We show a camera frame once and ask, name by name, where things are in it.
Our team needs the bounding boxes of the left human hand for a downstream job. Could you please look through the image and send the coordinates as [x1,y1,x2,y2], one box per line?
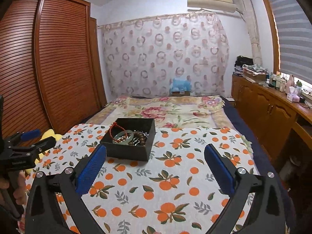
[0,170,28,207]

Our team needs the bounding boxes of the beige wrapped pipe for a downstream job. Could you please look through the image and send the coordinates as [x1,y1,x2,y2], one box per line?
[238,0,262,65]

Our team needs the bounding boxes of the yellow plush toy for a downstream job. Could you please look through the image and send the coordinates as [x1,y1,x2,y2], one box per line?
[24,129,62,175]

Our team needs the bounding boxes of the pink tissue box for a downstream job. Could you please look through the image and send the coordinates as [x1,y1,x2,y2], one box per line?
[287,86,300,103]

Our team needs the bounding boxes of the black jewelry box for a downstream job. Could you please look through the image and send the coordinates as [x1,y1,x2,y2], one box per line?
[100,118,156,162]

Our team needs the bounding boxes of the brown louvered wardrobe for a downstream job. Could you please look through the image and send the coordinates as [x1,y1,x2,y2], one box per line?
[1,0,106,137]

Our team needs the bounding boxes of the brown wooden bead bracelet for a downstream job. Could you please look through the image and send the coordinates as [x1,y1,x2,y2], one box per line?
[127,130,149,147]

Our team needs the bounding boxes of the floral bed blanket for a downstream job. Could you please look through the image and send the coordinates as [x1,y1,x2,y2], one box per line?
[86,96,234,129]

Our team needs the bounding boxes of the bottles on sideboard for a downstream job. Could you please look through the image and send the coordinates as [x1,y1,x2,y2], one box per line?
[268,72,302,96]

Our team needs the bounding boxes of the blue tissue box cover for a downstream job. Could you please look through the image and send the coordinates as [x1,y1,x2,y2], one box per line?
[169,78,192,96]

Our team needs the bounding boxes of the circle pattern curtain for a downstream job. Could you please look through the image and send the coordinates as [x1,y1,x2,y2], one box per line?
[101,12,230,98]

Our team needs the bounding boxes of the pile of folded clothes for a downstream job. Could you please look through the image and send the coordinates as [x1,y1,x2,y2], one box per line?
[233,56,269,83]

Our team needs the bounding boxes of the striped window blind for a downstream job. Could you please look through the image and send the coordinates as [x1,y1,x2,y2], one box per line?
[268,0,311,83]

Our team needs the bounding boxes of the red braided cord bracelet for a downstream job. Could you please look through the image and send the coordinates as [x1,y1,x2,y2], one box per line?
[108,122,129,143]

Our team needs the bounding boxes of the wooden sideboard cabinet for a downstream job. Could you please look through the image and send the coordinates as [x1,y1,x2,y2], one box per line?
[231,75,311,170]

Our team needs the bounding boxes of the orange print cloth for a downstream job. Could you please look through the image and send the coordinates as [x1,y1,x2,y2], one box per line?
[23,122,260,234]

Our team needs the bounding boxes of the green jade bangle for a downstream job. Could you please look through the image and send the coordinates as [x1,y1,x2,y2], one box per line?
[113,130,134,145]

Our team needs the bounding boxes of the white air conditioner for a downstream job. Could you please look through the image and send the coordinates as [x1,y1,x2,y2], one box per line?
[187,0,237,13]

